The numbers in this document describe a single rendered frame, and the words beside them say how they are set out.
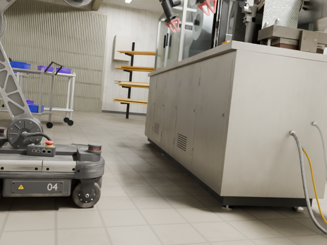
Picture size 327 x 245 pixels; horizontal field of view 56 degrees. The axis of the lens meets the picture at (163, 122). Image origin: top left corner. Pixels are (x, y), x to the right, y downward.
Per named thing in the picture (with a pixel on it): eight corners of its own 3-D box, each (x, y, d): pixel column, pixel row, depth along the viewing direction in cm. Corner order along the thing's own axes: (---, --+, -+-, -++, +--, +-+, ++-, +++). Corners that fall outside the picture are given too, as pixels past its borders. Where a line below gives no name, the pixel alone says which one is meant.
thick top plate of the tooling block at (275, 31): (257, 40, 182) (258, 30, 182) (316, 49, 191) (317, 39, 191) (272, 35, 167) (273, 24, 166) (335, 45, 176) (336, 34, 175)
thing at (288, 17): (261, 34, 187) (264, 3, 186) (295, 39, 192) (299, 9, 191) (261, 34, 187) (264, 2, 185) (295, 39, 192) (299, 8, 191)
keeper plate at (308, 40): (298, 50, 171) (300, 30, 170) (313, 53, 173) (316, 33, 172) (300, 50, 169) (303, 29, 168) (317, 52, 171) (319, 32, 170)
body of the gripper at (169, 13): (172, 19, 214) (169, 9, 212) (178, 16, 204) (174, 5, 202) (165, 23, 212) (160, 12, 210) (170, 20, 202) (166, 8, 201)
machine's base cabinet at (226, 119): (143, 142, 408) (149, 76, 402) (190, 145, 422) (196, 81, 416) (217, 214, 163) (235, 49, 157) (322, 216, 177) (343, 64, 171)
